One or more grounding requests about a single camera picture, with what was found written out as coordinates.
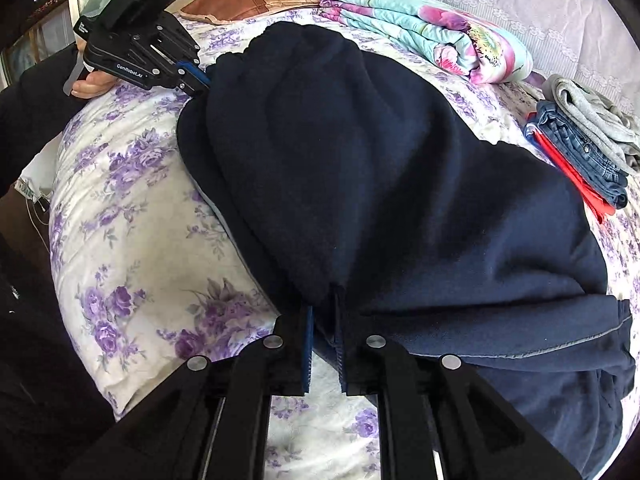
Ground folded colourful floral blanket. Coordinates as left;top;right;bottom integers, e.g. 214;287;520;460
318;0;535;85

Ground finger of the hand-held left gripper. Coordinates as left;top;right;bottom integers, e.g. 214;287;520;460
172;59;212;97

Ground navy blue fleece pants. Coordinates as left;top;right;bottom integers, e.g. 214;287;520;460
176;23;638;480

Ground person's left hand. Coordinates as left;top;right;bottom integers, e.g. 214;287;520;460
71;40;121;98

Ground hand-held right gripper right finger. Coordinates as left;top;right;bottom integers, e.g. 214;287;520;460
334;292;585;480

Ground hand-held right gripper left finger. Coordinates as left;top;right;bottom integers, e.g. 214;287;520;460
64;303;316;480

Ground folded grey garment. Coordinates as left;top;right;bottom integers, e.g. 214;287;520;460
542;74;640;177

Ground person's dark sleeved forearm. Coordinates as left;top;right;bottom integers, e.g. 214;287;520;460
0;45;91;196

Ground folded blue jeans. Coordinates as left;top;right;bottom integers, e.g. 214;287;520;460
522;101;630;210

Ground purple floral bed sheet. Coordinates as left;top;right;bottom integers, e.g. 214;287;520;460
48;6;640;480

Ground folded red garment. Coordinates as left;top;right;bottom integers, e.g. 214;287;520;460
526;122;617;225

